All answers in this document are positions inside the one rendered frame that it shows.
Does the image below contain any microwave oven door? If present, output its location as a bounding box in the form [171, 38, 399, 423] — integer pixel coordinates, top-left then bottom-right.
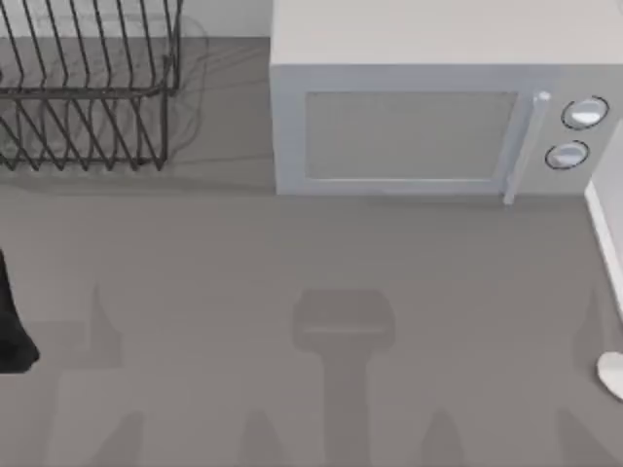
[272, 66, 536, 197]

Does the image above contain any pale microwave oven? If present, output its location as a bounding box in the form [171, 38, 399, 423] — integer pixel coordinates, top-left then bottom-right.
[269, 0, 623, 206]

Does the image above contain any small microwave knob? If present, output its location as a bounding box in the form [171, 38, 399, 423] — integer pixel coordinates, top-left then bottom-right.
[544, 139, 591, 171]

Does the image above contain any large microwave knob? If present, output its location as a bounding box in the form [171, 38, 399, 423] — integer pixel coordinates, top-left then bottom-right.
[561, 95, 610, 130]

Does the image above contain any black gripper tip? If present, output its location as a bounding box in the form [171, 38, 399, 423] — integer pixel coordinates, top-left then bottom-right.
[0, 248, 41, 375]

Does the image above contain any white plate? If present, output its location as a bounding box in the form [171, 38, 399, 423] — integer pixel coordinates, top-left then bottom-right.
[597, 350, 623, 403]

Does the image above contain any microwave door handle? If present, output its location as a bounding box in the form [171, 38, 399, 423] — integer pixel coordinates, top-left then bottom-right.
[502, 90, 552, 206]

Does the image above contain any dark wire dish rack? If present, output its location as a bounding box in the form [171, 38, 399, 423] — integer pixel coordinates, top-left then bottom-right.
[0, 0, 185, 172]

